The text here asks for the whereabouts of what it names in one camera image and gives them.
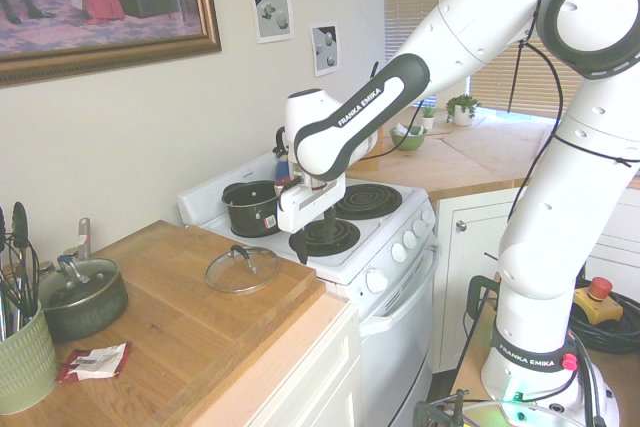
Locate wide wooden window blind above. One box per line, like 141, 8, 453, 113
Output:
468, 0, 569, 122

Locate coiled black cables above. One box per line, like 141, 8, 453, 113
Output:
568, 289, 640, 354

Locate dark metal clamp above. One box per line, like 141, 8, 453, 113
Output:
411, 388, 472, 427

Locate white electric stove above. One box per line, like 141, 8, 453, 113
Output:
176, 150, 444, 427

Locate red white snack packet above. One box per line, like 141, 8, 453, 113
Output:
54, 341, 133, 384

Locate glass saucepan lid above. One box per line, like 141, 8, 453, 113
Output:
38, 254, 122, 312

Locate green ceramic utensil holder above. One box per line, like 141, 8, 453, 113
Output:
0, 298, 59, 416

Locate leafy plant in white pot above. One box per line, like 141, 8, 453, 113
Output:
445, 93, 482, 128

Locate yellow emergency stop button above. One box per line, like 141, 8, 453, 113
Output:
571, 276, 625, 325

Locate green bowl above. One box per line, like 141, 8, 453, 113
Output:
389, 123, 428, 152

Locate black whisk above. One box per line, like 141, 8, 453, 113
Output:
0, 241, 42, 318

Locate narrow wooden window blind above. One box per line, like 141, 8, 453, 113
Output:
383, 0, 442, 109

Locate glass pot lid black handle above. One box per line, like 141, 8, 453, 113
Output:
204, 244, 283, 295

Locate dark green saucepan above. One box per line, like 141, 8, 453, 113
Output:
41, 217, 130, 344

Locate blue kettle black handle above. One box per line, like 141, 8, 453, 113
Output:
271, 125, 295, 194

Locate thick wooden butcher board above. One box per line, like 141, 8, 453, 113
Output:
0, 219, 320, 427

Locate white counter cabinet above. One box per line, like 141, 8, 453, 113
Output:
192, 290, 364, 427

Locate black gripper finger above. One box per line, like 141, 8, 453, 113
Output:
289, 226, 312, 266
323, 204, 338, 246

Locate black kitchen tongs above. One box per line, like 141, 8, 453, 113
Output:
10, 201, 32, 298

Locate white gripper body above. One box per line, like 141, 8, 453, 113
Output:
276, 174, 347, 235

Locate black pot with sticker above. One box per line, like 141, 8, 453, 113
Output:
221, 180, 283, 239

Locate white cabinet with knob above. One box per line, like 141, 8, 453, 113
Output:
430, 185, 640, 375

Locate grey printed paper sheet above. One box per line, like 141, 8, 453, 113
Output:
247, 0, 296, 45
308, 21, 342, 79

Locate black coil burner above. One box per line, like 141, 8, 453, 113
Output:
291, 218, 362, 258
333, 183, 403, 221

